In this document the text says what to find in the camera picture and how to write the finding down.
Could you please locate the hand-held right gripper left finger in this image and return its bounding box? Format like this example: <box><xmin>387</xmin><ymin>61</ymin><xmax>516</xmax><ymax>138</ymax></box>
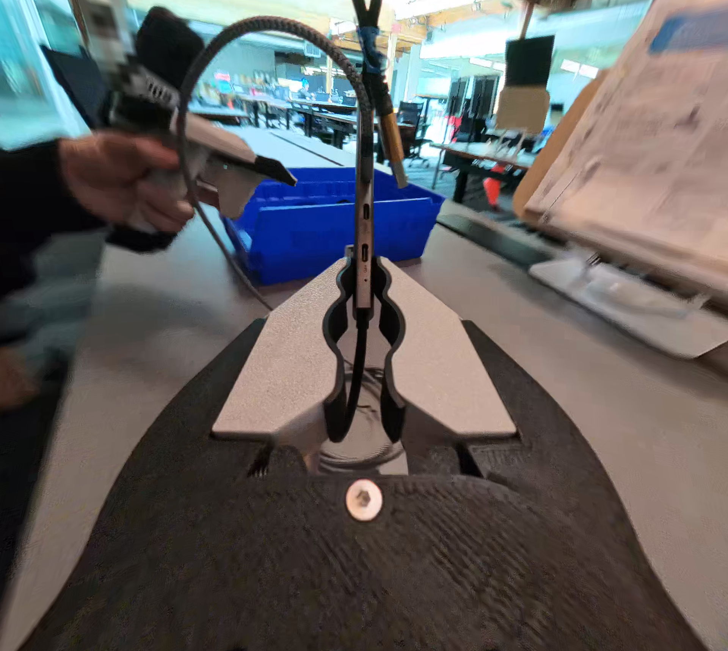
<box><xmin>212</xmin><ymin>258</ymin><xmax>359</xmax><ymax>471</ymax></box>

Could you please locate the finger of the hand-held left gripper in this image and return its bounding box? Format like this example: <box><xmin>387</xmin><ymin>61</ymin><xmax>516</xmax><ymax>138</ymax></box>
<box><xmin>199</xmin><ymin>162</ymin><xmax>269</xmax><ymax>221</ymax></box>
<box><xmin>173</xmin><ymin>113</ymin><xmax>298</xmax><ymax>187</ymax></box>

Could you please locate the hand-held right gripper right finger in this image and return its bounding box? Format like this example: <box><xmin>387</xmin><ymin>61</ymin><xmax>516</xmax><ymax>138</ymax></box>
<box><xmin>372</xmin><ymin>258</ymin><xmax>517</xmax><ymax>473</ymax></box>

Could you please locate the blue plastic bin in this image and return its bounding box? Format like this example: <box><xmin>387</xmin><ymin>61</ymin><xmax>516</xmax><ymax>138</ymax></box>
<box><xmin>222</xmin><ymin>168</ymin><xmax>446</xmax><ymax>286</ymax></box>

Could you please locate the black cable with orange plugs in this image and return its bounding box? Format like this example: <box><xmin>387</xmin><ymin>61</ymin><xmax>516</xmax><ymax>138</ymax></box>
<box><xmin>327</xmin><ymin>0</ymin><xmax>409</xmax><ymax>190</ymax></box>

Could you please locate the person's left forearm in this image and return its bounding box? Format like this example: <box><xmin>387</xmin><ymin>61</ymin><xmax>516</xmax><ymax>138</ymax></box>
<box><xmin>0</xmin><ymin>139</ymin><xmax>115</xmax><ymax>294</ymax></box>

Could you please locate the person's left hand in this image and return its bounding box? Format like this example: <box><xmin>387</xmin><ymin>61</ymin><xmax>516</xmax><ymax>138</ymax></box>
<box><xmin>60</xmin><ymin>131</ymin><xmax>197</xmax><ymax>234</ymax></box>

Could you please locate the orange traffic cone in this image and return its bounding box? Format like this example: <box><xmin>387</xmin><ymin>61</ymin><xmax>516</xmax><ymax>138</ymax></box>
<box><xmin>482</xmin><ymin>162</ymin><xmax>506</xmax><ymax>210</ymax></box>

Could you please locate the wooden office table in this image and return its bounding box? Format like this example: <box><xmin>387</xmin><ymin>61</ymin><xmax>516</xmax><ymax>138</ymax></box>
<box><xmin>431</xmin><ymin>142</ymin><xmax>538</xmax><ymax>204</ymax></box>

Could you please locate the wooden board stand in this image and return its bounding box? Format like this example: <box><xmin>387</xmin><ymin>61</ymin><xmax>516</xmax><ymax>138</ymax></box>
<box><xmin>494</xmin><ymin>85</ymin><xmax>551</xmax><ymax>137</ymax></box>

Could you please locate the document stand with printed sheet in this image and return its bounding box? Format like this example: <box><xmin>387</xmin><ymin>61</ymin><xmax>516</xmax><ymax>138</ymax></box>
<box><xmin>515</xmin><ymin>0</ymin><xmax>728</xmax><ymax>361</ymax></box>

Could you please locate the black display panel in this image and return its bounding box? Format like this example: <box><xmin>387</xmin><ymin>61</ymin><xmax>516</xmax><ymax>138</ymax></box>
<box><xmin>504</xmin><ymin>35</ymin><xmax>556</xmax><ymax>89</ymax></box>

